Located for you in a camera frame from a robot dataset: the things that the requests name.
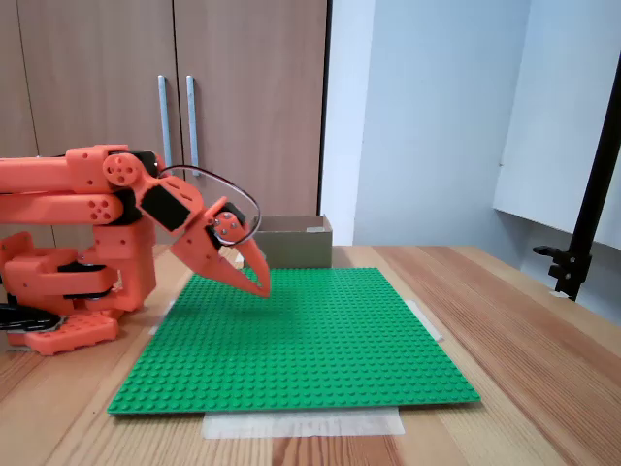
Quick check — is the brown cardboard box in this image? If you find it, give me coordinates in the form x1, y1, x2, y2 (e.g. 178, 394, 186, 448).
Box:
251, 215, 334, 269

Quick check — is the green lego baseplate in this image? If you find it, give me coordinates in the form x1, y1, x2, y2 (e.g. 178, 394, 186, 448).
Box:
106, 266, 482, 417

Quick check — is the masking tape strip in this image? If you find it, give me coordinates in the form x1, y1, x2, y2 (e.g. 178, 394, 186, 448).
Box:
405, 299, 446, 343
201, 407, 407, 441
147, 298, 177, 336

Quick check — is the brown wooden cabinet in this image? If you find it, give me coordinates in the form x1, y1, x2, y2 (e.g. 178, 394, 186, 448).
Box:
0, 0, 334, 247

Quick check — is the black table clamp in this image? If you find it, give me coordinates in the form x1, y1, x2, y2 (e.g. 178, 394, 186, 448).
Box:
0, 303, 67, 336

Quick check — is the white board panel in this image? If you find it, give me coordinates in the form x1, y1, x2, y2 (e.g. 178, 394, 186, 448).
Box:
492, 0, 621, 251

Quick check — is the gripper motor cable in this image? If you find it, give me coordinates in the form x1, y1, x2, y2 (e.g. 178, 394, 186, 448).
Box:
157, 164, 262, 250

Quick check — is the silver cabinet door handle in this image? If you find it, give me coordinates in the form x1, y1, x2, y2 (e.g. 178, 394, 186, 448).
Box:
156, 75, 175, 169
185, 75, 202, 175

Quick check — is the black camera stand with clamp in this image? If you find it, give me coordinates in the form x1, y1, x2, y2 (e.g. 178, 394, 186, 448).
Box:
532, 82, 621, 303

